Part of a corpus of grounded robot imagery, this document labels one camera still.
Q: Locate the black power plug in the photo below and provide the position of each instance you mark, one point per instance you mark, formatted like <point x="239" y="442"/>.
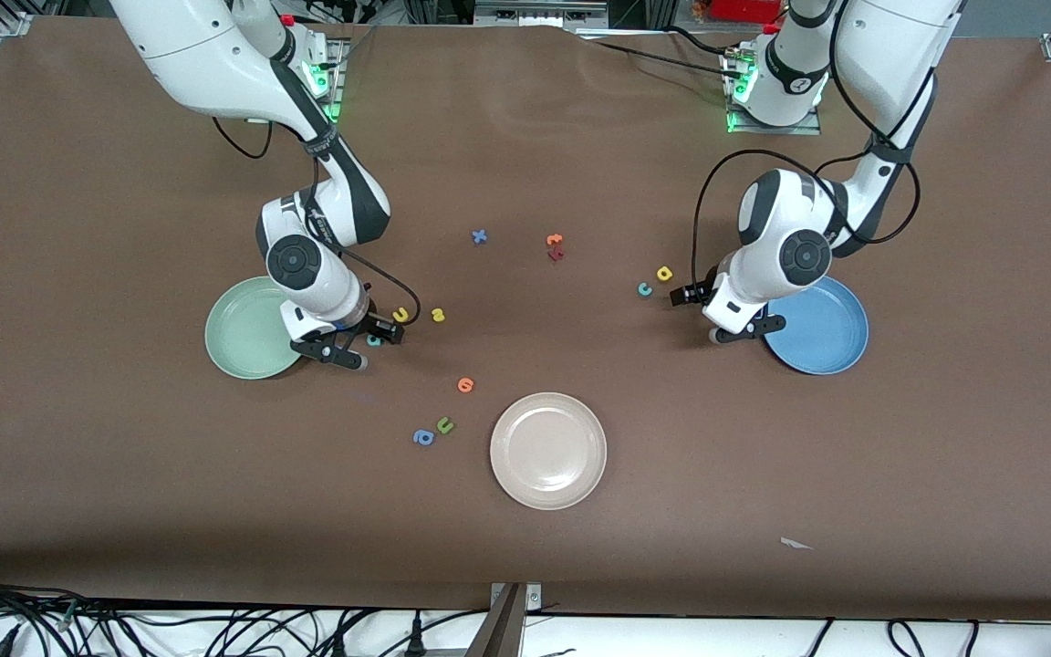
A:
<point x="416" y="639"/>
<point x="338" y="646"/>

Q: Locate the green foam letter u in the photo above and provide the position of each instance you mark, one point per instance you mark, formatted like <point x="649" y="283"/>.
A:
<point x="445" y="426"/>

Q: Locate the grey metal box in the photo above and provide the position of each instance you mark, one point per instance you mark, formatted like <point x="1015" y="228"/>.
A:
<point x="535" y="14"/>

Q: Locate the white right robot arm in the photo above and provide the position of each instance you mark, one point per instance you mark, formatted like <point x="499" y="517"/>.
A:
<point x="215" y="55"/>

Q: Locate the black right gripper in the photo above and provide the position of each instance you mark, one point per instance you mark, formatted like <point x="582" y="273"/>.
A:
<point x="378" y="326"/>

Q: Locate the red box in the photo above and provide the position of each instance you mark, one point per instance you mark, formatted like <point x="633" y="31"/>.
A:
<point x="744" y="9"/>

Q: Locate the blue foam letter a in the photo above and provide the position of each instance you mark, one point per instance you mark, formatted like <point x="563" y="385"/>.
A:
<point x="423" y="439"/>

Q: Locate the blue plate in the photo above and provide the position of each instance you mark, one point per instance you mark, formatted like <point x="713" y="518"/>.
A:
<point x="827" y="338"/>

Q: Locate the brown paper table cover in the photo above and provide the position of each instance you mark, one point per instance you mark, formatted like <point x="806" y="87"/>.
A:
<point x="671" y="456"/>

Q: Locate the beige plate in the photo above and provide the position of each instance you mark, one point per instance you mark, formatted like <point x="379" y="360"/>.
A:
<point x="548" y="452"/>

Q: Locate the pale green plate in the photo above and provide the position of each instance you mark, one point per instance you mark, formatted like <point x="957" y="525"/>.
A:
<point x="243" y="338"/>

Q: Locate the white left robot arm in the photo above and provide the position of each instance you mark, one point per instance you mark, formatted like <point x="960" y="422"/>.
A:
<point x="767" y="274"/>

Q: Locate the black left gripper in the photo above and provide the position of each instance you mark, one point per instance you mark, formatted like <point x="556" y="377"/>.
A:
<point x="704" y="290"/>

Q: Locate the white paper scrap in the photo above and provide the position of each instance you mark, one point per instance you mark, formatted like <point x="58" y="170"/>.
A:
<point x="795" y="544"/>

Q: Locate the grey metal beam with bracket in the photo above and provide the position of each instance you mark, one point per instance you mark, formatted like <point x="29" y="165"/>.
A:
<point x="503" y="630"/>

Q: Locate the yellow foam letter o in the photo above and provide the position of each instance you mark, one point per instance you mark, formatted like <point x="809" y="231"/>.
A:
<point x="664" y="274"/>

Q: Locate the dark red foam letter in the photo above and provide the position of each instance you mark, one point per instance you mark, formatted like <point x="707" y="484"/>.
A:
<point x="556" y="255"/>

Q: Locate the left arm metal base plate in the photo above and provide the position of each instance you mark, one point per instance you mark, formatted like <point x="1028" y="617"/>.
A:
<point x="799" y="130"/>

